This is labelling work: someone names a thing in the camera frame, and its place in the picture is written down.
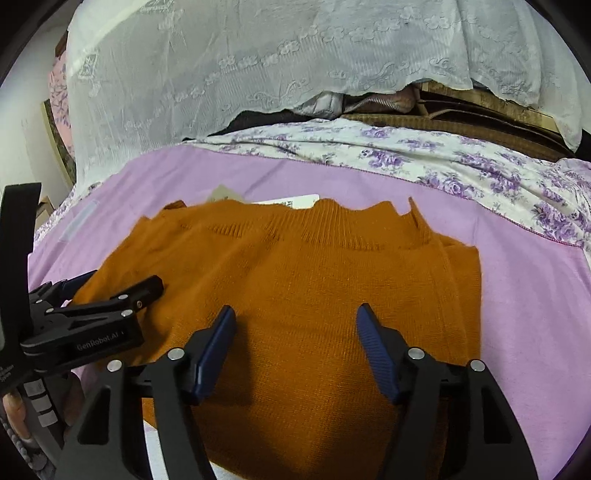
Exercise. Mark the white paper price tag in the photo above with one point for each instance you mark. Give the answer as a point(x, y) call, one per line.
point(294, 202)

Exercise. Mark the purple bed sheet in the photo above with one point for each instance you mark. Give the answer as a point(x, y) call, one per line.
point(536, 306)

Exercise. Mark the white lace cover cloth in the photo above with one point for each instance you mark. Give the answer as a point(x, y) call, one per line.
point(142, 75)

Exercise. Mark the orange knit sweater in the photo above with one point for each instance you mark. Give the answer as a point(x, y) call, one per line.
point(296, 398)

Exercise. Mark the grey knit sleeve forearm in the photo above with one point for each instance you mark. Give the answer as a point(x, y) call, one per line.
point(34, 458)

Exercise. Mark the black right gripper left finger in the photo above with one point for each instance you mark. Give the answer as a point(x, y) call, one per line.
point(108, 441)

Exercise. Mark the floral purple white quilt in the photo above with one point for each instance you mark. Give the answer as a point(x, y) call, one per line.
point(551, 199)

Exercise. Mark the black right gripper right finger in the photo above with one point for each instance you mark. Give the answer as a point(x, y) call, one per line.
point(454, 421)

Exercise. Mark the brown woven mat stack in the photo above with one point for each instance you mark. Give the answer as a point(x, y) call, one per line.
point(475, 113)

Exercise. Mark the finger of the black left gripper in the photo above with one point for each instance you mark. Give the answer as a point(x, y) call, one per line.
point(134, 298)
point(56, 294)

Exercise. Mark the pink floral fabric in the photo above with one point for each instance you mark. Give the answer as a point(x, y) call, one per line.
point(58, 97)

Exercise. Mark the beige paper hang tag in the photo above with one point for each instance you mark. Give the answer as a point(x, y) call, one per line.
point(222, 193)

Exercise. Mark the left hand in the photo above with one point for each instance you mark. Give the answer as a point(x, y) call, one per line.
point(73, 401)

